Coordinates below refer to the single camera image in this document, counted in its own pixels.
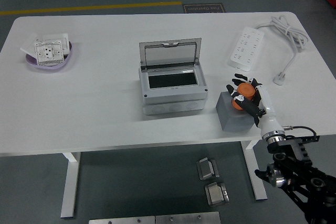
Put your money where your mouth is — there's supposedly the grey metal plate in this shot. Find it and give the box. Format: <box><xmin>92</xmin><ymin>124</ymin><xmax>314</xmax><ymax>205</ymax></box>
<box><xmin>155</xmin><ymin>211</ymin><xmax>221</xmax><ymax>224</ymax></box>
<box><xmin>88</xmin><ymin>216</ymin><xmax>156</xmax><ymax>224</ymax></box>

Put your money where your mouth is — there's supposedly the grey cube with round hole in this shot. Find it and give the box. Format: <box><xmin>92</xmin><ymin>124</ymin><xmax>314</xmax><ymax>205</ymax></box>
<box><xmin>215</xmin><ymin>91</ymin><xmax>259</xmax><ymax>132</ymax></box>

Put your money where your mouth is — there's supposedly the small metal block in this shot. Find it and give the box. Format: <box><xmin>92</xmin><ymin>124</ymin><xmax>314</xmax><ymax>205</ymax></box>
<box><xmin>196</xmin><ymin>157</ymin><xmax>220</xmax><ymax>181</ymax></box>
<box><xmin>204</xmin><ymin>182</ymin><xmax>229</xmax><ymax>207</ymax></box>

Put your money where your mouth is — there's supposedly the plain white switch panel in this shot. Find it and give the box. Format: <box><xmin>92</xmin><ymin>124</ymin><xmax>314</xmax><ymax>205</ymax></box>
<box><xmin>43</xmin><ymin>33</ymin><xmax>72</xmax><ymax>56</ymax></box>

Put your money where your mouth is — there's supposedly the white power cord with plug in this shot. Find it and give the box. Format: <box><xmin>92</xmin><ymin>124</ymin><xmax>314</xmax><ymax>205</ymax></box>
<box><xmin>256</xmin><ymin>15</ymin><xmax>308</xmax><ymax>86</ymax></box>

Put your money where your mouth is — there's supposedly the white socket panel with holes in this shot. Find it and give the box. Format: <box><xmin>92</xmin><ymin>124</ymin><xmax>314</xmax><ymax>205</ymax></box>
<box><xmin>33</xmin><ymin>39</ymin><xmax>65</xmax><ymax>67</ymax></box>

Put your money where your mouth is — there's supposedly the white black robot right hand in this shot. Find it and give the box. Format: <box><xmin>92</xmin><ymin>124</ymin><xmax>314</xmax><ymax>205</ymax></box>
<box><xmin>226</xmin><ymin>73</ymin><xmax>286</xmax><ymax>137</ymax></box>

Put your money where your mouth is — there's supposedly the white table leg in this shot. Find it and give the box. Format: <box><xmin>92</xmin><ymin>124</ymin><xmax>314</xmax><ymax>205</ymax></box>
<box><xmin>241</xmin><ymin>140</ymin><xmax>268</xmax><ymax>201</ymax></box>
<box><xmin>60</xmin><ymin>152</ymin><xmax>81</xmax><ymax>219</ymax></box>

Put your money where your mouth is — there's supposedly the orange cylinder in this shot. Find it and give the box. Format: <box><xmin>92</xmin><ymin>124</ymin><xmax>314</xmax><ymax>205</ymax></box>
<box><xmin>230</xmin><ymin>82</ymin><xmax>257</xmax><ymax>111</ymax></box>

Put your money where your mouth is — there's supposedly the purple plastic bowl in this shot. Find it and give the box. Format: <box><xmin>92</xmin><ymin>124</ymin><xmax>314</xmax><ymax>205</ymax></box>
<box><xmin>25</xmin><ymin>40</ymin><xmax>74</xmax><ymax>71</ymax></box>

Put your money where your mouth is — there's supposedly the grey junction box with lid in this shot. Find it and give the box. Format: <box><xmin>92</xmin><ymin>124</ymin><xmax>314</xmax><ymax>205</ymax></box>
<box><xmin>138</xmin><ymin>37</ymin><xmax>209</xmax><ymax>116</ymax></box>

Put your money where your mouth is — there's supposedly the brown floor sign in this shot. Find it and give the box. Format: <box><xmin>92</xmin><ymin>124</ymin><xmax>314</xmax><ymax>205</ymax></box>
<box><xmin>183</xmin><ymin>3</ymin><xmax>226</xmax><ymax>14</ymax></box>

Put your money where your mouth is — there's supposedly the white power strip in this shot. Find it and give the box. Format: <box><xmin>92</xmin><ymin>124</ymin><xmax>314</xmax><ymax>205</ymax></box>
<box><xmin>227</xmin><ymin>26</ymin><xmax>265</xmax><ymax>72</ymax></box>

